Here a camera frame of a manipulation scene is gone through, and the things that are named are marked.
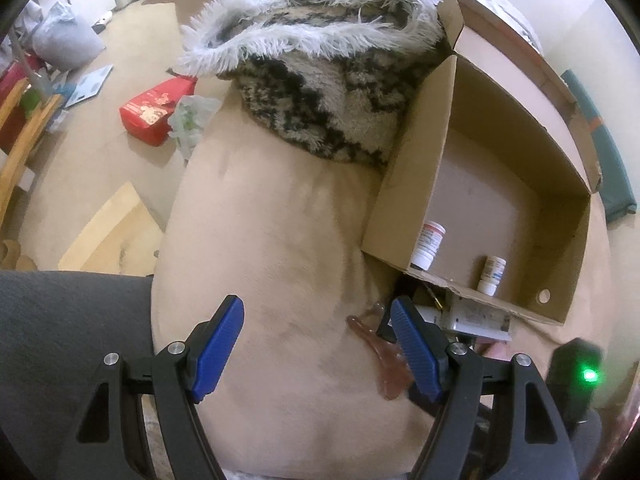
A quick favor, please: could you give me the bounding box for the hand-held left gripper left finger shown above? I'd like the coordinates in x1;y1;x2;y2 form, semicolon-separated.
60;294;246;480

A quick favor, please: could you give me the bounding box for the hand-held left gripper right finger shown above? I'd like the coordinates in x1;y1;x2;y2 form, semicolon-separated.
389;296;576;480

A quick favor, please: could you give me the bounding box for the grey remote control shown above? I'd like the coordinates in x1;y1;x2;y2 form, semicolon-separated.
400;285;513;343

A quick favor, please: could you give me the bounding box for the cardboard box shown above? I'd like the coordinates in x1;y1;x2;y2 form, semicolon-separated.
361;0;603;326

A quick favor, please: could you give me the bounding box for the brown translucent plastic piece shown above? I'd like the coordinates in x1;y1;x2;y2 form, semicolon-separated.
346;302;416;401

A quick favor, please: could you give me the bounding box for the red label pill bottle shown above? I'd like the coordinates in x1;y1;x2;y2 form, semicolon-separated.
410;221;447;271

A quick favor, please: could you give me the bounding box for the small white pill bottle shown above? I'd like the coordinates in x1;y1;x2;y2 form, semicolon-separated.
476;256;507;296

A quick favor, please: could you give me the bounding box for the clear plastic bag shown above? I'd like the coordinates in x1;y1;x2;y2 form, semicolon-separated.
167;95;221;158

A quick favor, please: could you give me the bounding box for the red package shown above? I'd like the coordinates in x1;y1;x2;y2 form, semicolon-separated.
119;75;198;146

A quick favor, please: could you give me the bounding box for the fluffy patterned blanket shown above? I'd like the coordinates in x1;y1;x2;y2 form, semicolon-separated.
177;0;451;168

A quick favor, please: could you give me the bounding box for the light blue paper sheet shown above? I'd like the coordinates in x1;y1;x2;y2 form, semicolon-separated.
64;65;115;108

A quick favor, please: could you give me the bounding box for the wooden railing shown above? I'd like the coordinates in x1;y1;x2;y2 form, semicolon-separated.
0;80;63;231

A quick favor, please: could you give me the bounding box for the red bag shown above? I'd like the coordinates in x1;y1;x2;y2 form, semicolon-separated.
0;55;41;136

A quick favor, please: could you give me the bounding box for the grey stuffed bag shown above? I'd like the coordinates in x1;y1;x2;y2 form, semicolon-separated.
31;2;107;68

